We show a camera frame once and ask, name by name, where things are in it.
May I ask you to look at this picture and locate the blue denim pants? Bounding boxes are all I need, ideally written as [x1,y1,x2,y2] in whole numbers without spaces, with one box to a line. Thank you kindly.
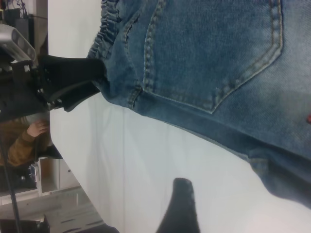
[86,0,311,210]

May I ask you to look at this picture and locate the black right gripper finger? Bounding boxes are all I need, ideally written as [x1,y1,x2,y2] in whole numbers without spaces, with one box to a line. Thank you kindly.
[155,177,202,233]

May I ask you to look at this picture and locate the black equipment box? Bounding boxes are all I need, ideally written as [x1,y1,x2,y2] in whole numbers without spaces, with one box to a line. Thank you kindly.
[3,8,29,25]

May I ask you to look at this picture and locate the person's bare hand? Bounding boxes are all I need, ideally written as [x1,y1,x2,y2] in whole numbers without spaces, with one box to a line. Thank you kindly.
[26,120,50,139]

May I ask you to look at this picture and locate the white shelf cabinet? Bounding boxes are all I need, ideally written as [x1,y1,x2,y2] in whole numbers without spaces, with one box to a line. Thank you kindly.
[36,155,81,198]

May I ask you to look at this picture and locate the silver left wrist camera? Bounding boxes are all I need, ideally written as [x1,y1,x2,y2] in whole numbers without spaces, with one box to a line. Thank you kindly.
[0,23,37,61]

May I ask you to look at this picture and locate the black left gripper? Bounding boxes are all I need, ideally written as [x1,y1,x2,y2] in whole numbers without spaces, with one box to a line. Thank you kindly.
[9,55,108,112]

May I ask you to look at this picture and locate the mustard sleeved person's forearm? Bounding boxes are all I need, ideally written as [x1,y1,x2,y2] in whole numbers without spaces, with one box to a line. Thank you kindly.
[6,131,41,168]

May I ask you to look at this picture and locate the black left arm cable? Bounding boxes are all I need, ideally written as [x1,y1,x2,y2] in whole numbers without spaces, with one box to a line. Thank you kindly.
[0,134,22,233]

